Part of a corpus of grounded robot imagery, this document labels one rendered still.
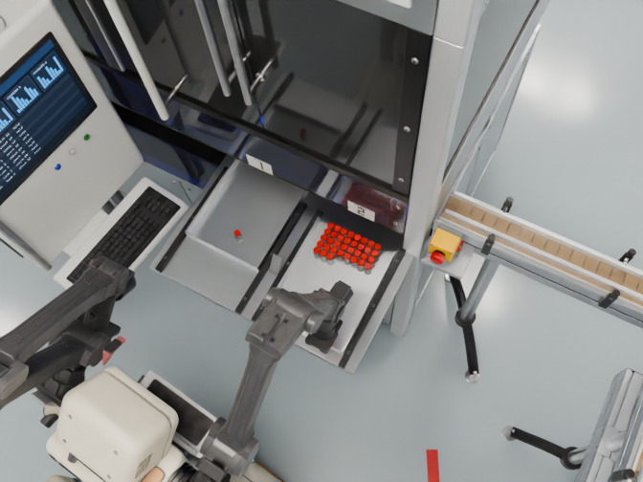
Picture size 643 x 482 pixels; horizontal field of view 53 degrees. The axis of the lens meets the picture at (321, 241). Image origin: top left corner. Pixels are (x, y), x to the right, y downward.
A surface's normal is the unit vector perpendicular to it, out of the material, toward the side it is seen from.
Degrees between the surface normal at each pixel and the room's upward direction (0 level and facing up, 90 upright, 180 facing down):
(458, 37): 90
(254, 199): 0
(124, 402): 42
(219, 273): 0
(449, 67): 90
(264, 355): 56
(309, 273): 0
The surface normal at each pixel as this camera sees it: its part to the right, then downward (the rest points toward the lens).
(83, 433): -0.45, 0.29
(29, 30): 0.81, 0.51
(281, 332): 0.11, -0.54
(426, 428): -0.06, -0.41
